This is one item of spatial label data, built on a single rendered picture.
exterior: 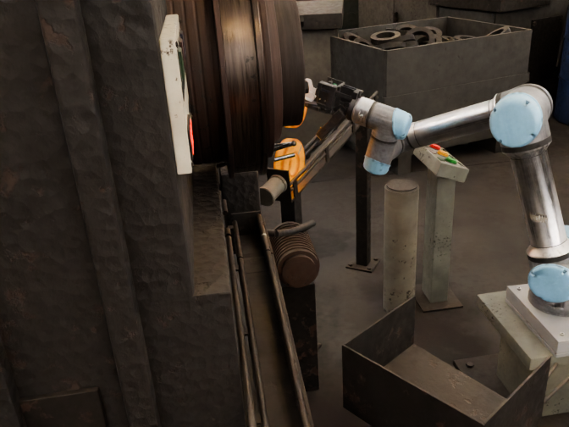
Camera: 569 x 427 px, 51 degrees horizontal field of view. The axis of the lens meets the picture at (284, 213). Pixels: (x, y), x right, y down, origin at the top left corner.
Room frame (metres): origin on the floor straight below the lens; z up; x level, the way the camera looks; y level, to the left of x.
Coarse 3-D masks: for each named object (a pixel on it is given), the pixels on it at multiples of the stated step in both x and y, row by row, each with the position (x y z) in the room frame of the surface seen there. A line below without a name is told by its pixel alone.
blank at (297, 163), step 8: (296, 144) 1.74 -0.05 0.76; (280, 152) 1.68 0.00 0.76; (288, 152) 1.69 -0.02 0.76; (296, 152) 1.74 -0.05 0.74; (304, 152) 1.79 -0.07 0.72; (280, 160) 1.67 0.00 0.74; (288, 160) 1.69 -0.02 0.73; (296, 160) 1.75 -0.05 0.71; (304, 160) 1.78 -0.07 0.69; (280, 168) 1.66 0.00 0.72; (288, 168) 1.69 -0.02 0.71; (296, 168) 1.75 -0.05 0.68
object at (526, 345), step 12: (480, 300) 1.54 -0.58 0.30; (492, 300) 1.53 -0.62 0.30; (504, 300) 1.52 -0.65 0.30; (492, 312) 1.47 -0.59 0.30; (504, 312) 1.46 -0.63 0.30; (504, 324) 1.40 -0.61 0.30; (516, 324) 1.40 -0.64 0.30; (504, 336) 1.38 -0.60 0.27; (516, 336) 1.34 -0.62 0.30; (528, 336) 1.34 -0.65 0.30; (516, 348) 1.32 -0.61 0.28; (528, 348) 1.29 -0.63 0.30; (540, 348) 1.29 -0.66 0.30; (528, 360) 1.25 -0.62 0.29; (540, 360) 1.25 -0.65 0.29; (552, 360) 1.26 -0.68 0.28; (564, 360) 1.26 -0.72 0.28
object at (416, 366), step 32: (384, 320) 0.89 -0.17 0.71; (352, 352) 0.80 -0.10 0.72; (384, 352) 0.89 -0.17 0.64; (416, 352) 0.92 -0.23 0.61; (352, 384) 0.80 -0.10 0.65; (384, 384) 0.75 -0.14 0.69; (416, 384) 0.84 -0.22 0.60; (448, 384) 0.84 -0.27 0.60; (480, 384) 0.84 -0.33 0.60; (544, 384) 0.75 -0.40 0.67; (384, 416) 0.75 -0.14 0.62; (416, 416) 0.70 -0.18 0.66; (448, 416) 0.66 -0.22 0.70; (480, 416) 0.76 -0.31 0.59; (512, 416) 0.68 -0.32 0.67
